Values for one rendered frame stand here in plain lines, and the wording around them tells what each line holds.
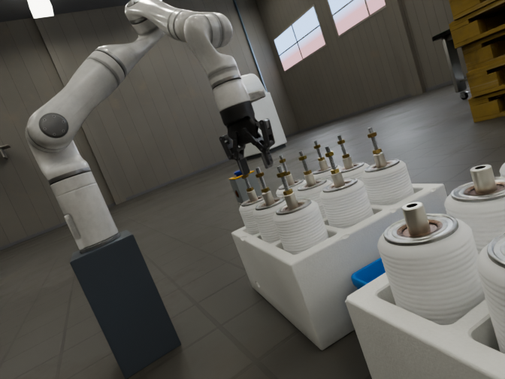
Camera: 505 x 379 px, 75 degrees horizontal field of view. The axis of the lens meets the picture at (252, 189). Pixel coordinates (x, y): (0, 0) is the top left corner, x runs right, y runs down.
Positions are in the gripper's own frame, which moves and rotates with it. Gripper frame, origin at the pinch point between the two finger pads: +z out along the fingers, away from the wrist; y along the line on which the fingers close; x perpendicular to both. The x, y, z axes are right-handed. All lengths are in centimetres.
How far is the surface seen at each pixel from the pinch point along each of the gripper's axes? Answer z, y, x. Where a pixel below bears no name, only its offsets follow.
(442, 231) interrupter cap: 9.8, 39.0, -25.1
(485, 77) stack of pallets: 6, 41, 194
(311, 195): 10.9, 8.0, 5.9
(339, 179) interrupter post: 8.0, 17.2, 3.0
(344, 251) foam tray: 19.6, 18.4, -7.2
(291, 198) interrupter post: 7.6, 10.9, -6.8
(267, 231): 14.7, 0.0, -4.3
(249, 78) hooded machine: -128, -338, 521
